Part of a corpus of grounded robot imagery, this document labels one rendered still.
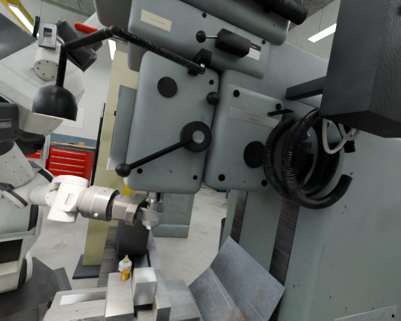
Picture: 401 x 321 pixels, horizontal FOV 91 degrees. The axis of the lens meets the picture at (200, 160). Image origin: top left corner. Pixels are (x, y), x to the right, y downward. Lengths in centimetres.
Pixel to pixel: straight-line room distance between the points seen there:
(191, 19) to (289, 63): 29
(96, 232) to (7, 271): 126
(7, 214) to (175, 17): 97
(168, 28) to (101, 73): 951
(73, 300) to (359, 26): 81
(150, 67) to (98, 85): 940
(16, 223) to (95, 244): 149
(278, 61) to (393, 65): 28
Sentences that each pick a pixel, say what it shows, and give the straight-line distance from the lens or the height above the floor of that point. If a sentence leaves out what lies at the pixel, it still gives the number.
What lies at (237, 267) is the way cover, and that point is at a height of 104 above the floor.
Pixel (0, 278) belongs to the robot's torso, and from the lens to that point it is 135.
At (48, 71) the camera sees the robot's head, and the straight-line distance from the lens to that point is 72.
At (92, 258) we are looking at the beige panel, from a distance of 262.
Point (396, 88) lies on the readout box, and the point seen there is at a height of 156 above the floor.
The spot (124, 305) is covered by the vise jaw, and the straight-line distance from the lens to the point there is 59.
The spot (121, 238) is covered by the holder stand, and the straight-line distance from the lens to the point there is 94.
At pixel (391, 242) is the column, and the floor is 125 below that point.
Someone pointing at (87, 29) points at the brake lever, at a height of 170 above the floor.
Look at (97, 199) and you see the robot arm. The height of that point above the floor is 126.
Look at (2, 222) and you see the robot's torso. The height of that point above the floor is 101.
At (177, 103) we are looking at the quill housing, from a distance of 46.
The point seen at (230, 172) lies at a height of 138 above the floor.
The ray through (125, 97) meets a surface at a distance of 53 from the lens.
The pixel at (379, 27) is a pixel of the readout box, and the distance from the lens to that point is 41.
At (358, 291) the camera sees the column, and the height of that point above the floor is 112.
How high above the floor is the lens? 142
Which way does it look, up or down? 2 degrees down
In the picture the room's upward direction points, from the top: 10 degrees clockwise
